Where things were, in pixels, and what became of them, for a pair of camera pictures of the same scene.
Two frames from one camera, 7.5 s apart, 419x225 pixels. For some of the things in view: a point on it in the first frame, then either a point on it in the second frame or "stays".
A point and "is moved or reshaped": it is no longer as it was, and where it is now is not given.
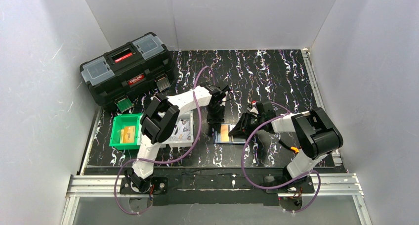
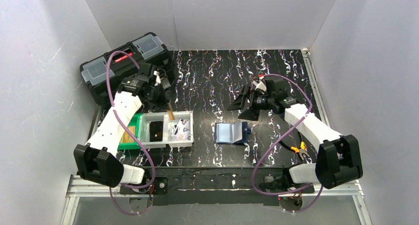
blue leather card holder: (223, 137) stays
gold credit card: (225, 135) is moved or reshaped
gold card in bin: (128, 134) stays
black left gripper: (215, 111) to (160, 97)
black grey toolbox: (127, 72) stays
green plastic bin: (126, 119) stays
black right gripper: (245, 122) to (248, 99)
